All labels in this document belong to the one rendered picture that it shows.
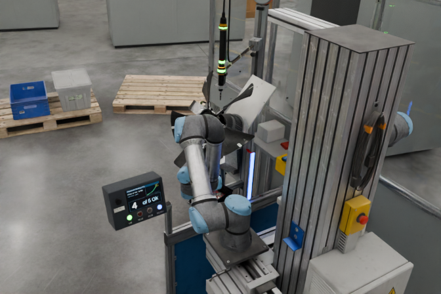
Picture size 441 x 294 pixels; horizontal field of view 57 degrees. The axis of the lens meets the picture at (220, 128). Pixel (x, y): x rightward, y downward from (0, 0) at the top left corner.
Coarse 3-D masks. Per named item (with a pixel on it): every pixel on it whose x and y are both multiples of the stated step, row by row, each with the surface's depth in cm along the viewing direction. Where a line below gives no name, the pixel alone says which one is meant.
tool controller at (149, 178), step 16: (144, 176) 193; (160, 176) 192; (112, 192) 179; (128, 192) 183; (144, 192) 187; (160, 192) 192; (112, 208) 181; (128, 208) 184; (144, 208) 189; (112, 224) 186; (128, 224) 186
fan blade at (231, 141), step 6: (228, 132) 244; (234, 132) 244; (240, 132) 243; (228, 138) 238; (234, 138) 237; (240, 138) 236; (246, 138) 235; (252, 138) 234; (222, 144) 235; (228, 144) 234; (234, 144) 233; (222, 150) 232; (228, 150) 231; (234, 150) 230
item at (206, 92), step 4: (212, 72) 266; (208, 76) 272; (208, 80) 269; (204, 84) 278; (208, 84) 268; (208, 88) 266; (204, 92) 278; (208, 92) 265; (208, 96) 263; (208, 100) 262; (208, 104) 263
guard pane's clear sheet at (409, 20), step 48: (240, 0) 321; (288, 0) 276; (336, 0) 241; (240, 48) 337; (288, 48) 287; (432, 48) 198; (288, 96) 299; (432, 96) 204; (432, 144) 210; (432, 192) 216
